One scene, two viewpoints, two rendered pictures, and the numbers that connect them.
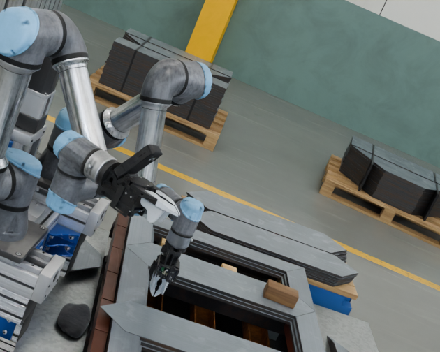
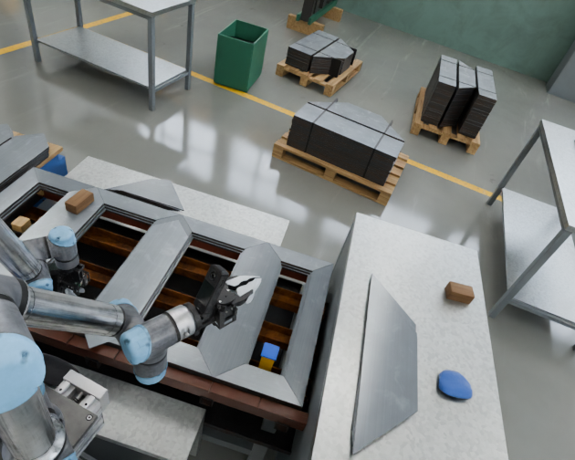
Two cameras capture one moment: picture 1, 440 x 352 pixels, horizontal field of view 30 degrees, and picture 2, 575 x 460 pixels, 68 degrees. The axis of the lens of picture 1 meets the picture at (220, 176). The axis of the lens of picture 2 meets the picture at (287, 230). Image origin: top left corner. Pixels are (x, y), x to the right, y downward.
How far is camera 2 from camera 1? 1.69 m
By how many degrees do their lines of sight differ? 68
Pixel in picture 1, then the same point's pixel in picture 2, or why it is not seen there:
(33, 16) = (7, 339)
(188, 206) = (67, 239)
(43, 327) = not seen: hidden behind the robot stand
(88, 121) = (91, 312)
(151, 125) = (1, 232)
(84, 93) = (64, 304)
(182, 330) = (123, 290)
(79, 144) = (160, 336)
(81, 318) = (57, 364)
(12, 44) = (32, 384)
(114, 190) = (207, 318)
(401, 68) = not seen: outside the picture
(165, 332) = not seen: hidden behind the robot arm
